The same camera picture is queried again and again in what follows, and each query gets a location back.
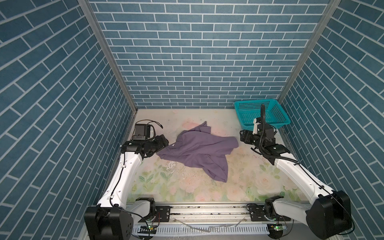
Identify purple trousers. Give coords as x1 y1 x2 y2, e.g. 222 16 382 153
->
157 122 239 183

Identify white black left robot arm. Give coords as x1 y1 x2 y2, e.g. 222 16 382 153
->
84 135 169 240

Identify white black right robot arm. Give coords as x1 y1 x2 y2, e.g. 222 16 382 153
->
240 130 356 240

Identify teal plastic basket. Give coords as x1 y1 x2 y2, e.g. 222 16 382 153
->
233 98 292 132

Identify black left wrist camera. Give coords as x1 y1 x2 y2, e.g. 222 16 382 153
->
131 124 152 141

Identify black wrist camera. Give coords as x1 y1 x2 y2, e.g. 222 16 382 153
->
131 124 152 141
253 118 274 138

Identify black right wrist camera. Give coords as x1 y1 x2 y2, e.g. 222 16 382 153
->
253 118 274 138

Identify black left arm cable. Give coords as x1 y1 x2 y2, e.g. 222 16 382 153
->
134 119 164 142

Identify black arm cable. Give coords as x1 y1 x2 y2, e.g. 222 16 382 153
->
134 119 164 142
259 103 267 142

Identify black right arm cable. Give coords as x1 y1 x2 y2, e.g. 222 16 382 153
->
259 103 267 142

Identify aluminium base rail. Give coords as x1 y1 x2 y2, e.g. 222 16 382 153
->
125 202 310 226

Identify white slotted cable duct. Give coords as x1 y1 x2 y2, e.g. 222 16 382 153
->
132 224 270 237

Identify aluminium corner post right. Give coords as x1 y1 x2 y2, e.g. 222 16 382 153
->
277 0 341 104

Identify aluminium corner post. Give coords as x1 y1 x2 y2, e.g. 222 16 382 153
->
78 0 138 115
277 0 341 104

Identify aluminium corner post left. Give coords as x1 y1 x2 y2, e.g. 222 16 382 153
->
78 0 138 115

